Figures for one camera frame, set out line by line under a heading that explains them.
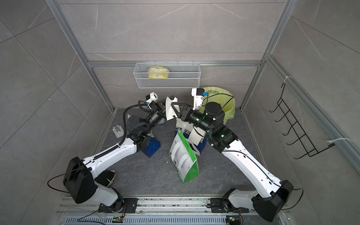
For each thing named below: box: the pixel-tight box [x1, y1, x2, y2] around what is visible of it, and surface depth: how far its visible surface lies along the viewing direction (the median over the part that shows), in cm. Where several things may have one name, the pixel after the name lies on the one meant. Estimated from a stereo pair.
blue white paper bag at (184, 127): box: [175, 118, 207, 156], surface depth 83 cm
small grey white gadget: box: [112, 124, 125, 139], surface depth 106 cm
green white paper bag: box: [169, 129, 199, 183], surface depth 72 cm
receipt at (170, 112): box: [165, 96, 178, 121], surface depth 59 cm
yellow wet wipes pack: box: [148, 65, 169, 80], surface depth 89 cm
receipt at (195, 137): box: [187, 127, 204, 146], surface depth 81 cm
